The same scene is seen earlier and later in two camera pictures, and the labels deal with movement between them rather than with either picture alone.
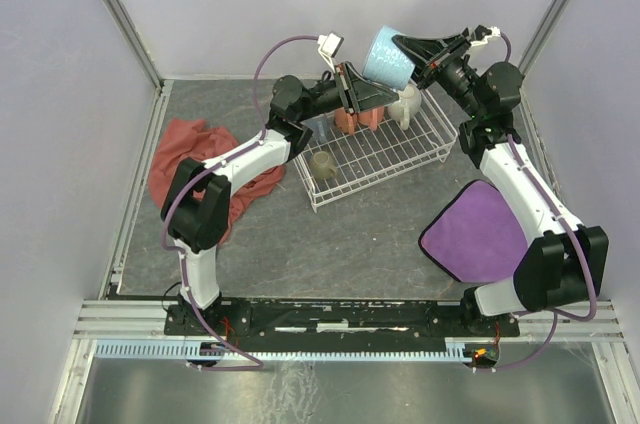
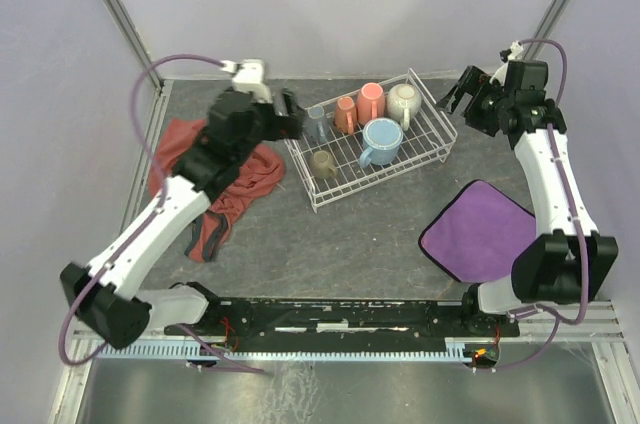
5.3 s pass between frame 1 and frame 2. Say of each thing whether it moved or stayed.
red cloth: stayed
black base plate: stayed
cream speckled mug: stayed
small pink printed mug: stayed
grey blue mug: stayed
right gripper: moved
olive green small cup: stayed
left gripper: moved
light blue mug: moved
